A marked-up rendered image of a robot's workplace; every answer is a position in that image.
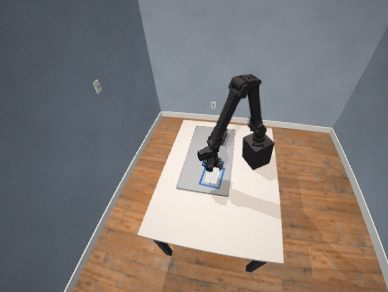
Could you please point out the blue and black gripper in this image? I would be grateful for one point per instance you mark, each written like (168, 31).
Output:
(220, 163)

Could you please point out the white well plate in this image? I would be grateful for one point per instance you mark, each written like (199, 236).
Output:
(210, 177)

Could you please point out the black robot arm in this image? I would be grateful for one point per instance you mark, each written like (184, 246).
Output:
(239, 87)

